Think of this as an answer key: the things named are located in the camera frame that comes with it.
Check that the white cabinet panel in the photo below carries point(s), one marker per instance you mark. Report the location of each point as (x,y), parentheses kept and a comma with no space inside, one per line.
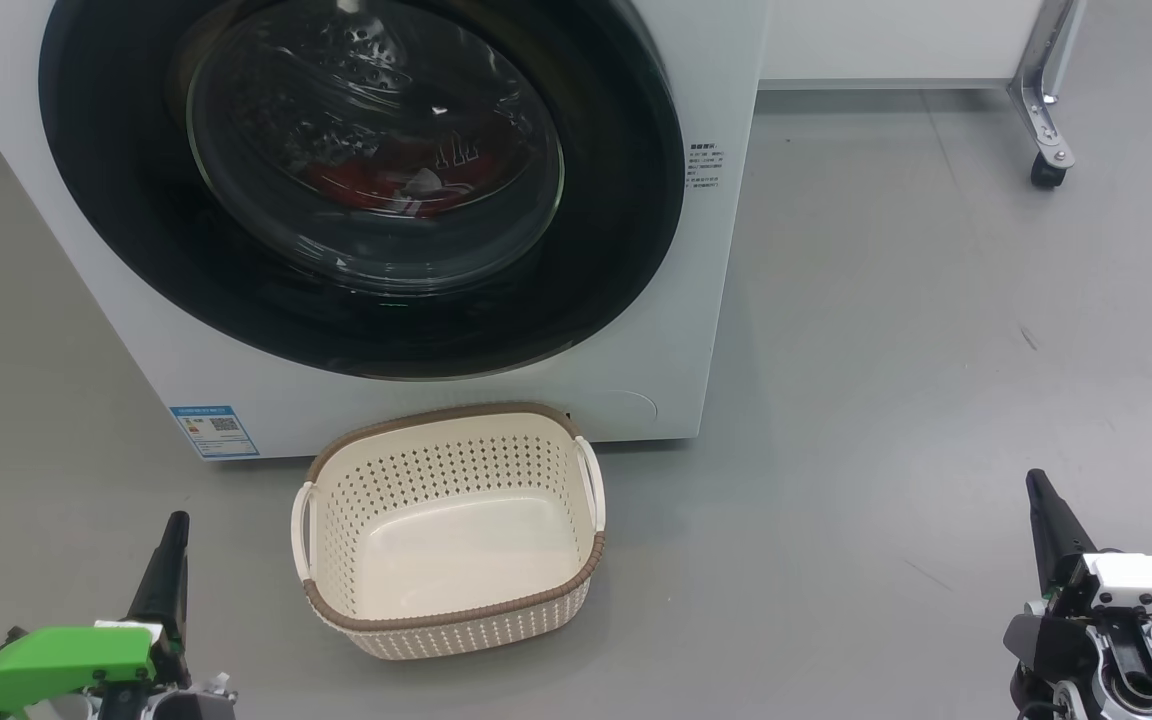
(886,40)

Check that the red and white jersey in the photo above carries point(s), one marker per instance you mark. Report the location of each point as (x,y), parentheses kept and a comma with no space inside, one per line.
(356,185)

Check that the blue energy label sticker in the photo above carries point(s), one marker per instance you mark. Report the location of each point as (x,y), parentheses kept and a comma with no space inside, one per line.
(216,432)

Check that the silver metal frame leg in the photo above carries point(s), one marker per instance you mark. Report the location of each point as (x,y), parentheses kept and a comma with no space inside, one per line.
(1041,80)

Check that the black round glass washer door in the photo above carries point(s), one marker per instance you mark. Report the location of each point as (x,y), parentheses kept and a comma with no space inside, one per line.
(136,230)

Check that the stainless steel washing machine drum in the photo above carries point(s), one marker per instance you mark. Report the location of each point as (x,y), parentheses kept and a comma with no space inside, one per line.
(366,40)

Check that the white front-load washing machine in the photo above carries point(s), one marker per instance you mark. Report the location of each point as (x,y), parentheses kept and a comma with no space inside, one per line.
(656,300)

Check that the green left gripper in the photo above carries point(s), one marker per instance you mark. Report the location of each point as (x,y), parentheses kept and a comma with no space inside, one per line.
(66,660)

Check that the cream perforated laundry basket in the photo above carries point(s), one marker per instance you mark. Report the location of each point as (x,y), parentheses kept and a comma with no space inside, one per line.
(456,545)

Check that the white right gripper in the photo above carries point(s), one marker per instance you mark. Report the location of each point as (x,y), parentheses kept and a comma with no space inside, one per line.
(1146,580)

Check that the black caster wheel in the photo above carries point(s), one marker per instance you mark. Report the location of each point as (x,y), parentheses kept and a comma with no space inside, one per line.
(1047,174)

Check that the printed text notice sticker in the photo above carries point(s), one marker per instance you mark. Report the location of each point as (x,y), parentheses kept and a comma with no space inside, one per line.
(706,165)

